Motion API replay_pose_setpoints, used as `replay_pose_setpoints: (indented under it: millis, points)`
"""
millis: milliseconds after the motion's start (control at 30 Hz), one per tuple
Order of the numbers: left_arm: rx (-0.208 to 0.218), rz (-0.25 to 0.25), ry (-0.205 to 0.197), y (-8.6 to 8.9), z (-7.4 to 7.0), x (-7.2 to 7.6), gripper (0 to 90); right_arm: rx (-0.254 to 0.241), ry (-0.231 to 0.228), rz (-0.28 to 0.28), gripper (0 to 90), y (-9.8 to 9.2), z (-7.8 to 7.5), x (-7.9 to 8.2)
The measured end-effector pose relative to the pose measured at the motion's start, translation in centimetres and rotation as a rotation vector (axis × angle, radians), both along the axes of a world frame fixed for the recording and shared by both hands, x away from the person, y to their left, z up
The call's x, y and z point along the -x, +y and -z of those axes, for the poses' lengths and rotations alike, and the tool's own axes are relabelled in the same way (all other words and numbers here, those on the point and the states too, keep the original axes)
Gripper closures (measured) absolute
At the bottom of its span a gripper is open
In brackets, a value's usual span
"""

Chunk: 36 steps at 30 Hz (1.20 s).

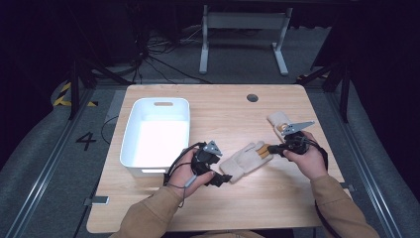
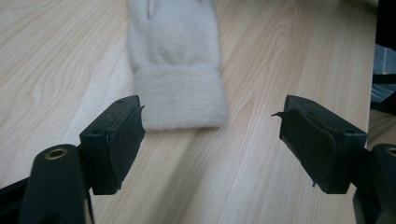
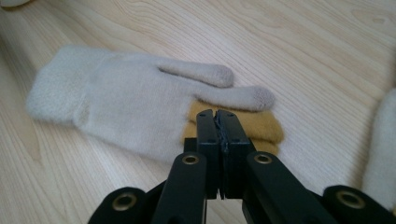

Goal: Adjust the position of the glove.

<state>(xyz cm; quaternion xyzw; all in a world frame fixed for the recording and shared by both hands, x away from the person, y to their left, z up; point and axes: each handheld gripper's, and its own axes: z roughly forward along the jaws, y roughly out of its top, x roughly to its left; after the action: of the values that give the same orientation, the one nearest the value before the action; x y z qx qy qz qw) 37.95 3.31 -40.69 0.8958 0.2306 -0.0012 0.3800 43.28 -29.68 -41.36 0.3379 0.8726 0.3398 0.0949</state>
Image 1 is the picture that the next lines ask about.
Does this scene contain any person's left hand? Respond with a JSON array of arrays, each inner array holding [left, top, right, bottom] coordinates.
[[166, 149, 216, 199]]

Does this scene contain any right hand-held gripper cable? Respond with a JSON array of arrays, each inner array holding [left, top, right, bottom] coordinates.
[[303, 137, 343, 238]]

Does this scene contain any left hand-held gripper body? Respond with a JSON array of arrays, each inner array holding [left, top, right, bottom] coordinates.
[[191, 140, 223, 177]]

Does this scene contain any yellow and black hazard tape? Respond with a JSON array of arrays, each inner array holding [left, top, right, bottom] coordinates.
[[52, 81, 99, 108]]

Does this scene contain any metal floor rail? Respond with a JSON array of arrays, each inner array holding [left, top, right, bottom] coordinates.
[[4, 88, 97, 238], [325, 91, 403, 238]]

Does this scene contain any white plastic bin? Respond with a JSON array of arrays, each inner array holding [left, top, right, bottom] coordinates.
[[119, 97, 191, 179]]

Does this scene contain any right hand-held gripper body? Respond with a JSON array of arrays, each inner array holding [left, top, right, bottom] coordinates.
[[281, 120, 315, 156]]

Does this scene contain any thin black floor cable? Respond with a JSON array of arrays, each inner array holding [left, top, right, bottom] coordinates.
[[100, 115, 120, 146]]

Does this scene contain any black metal stand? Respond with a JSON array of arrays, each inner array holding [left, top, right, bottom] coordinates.
[[67, 58, 133, 121], [295, 60, 352, 124]]

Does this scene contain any person's right hand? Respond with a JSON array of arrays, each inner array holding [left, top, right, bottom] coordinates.
[[282, 131, 328, 181]]

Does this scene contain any white metal table frame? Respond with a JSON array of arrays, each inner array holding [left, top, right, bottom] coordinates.
[[198, 4, 294, 76]]

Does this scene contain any bundle of black floor cables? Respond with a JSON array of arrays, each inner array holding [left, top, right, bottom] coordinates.
[[132, 26, 212, 85]]

